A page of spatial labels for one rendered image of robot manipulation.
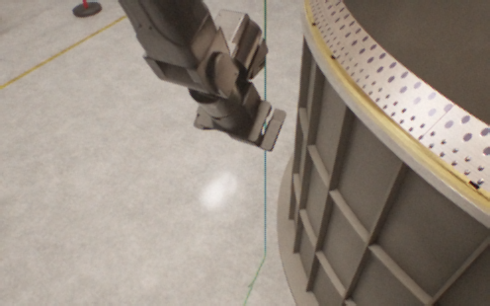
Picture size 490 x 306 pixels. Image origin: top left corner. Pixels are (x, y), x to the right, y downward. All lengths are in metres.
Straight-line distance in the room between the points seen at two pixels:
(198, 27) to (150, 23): 0.05
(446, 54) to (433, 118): 0.12
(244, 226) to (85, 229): 0.86
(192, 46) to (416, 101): 0.50
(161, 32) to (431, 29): 0.55
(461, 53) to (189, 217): 1.58
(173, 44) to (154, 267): 1.62
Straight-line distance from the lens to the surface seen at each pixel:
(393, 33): 0.82
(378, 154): 0.85
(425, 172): 0.69
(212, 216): 1.97
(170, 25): 0.33
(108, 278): 1.94
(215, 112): 0.46
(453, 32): 0.75
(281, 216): 1.93
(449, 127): 0.71
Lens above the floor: 1.64
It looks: 47 degrees down
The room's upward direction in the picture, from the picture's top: 3 degrees counter-clockwise
